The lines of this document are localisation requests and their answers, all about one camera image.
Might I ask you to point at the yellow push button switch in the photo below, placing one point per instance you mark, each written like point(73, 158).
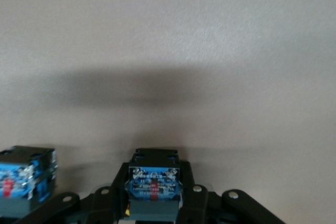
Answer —
point(153, 182)

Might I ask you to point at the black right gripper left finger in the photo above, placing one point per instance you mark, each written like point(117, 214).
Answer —
point(86, 211)

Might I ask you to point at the brown paper table cover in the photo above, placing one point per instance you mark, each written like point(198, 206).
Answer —
point(168, 51)

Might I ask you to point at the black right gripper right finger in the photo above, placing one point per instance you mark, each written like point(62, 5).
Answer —
point(210, 211)

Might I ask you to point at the red push button switch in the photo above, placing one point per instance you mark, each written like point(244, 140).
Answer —
point(21, 176)

